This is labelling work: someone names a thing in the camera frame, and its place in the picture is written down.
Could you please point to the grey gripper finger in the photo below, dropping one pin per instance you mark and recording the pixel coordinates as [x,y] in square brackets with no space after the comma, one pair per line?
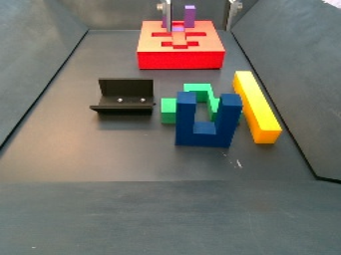
[165,7]
[234,8]

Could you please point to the blue U-shaped block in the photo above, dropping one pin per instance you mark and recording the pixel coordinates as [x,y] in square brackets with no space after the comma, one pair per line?
[213,134]

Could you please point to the red slotted board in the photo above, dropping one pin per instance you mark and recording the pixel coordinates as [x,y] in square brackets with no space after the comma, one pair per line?
[190,48]

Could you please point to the purple U-shaped block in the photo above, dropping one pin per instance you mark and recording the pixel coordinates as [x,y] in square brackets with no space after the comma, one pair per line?
[189,16]

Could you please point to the green zigzag block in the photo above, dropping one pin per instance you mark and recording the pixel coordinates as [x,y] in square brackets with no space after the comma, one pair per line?
[204,95]

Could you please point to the yellow long bar block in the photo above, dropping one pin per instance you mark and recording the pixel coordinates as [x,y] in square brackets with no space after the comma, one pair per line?
[264,125]

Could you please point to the black angle bracket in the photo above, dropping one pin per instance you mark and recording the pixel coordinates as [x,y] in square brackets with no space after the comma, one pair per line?
[126,96]

